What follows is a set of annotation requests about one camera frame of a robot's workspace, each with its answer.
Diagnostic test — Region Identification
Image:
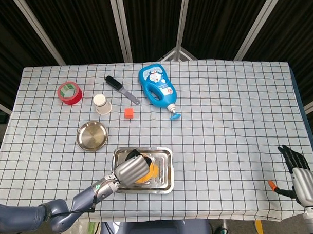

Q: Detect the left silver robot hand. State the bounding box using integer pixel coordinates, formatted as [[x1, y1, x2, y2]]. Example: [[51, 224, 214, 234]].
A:
[[113, 147, 155, 187]]

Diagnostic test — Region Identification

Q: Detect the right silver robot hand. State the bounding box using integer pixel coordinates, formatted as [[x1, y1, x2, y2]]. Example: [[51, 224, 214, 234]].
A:
[[267, 143, 313, 209]]

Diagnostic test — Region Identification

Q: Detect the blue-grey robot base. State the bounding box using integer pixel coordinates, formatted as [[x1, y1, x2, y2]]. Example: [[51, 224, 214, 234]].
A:
[[98, 217, 212, 234]]

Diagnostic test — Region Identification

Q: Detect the bowl of orange powder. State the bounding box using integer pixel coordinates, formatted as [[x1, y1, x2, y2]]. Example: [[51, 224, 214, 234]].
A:
[[133, 154, 156, 185]]

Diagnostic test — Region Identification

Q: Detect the rectangular steel tray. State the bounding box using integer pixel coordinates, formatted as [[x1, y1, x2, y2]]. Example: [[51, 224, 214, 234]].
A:
[[108, 145, 175, 197]]

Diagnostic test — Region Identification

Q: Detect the round steel plate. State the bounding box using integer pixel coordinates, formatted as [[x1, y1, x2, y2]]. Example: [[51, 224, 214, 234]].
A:
[[76, 120, 109, 152]]

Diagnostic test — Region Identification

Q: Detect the white paper cup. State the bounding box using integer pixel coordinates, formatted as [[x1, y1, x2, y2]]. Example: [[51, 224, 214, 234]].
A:
[[92, 93, 113, 116]]

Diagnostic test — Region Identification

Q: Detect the blue detergent bottle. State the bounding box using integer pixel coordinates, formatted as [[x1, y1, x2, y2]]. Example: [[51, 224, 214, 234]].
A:
[[137, 62, 182, 122]]

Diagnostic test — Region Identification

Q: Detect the red tape roll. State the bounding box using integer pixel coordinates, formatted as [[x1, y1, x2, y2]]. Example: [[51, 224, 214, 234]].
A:
[[57, 81, 84, 106]]

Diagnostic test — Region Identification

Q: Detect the blue checked tablecloth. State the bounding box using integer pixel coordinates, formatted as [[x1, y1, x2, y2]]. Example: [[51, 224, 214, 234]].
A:
[[0, 55, 313, 232]]

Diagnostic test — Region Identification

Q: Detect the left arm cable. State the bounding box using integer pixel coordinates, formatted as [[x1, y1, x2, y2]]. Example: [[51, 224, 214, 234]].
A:
[[50, 192, 98, 218]]

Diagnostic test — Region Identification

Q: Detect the black folding screen white frame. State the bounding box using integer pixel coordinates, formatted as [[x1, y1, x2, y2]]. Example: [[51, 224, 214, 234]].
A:
[[0, 0, 313, 115]]

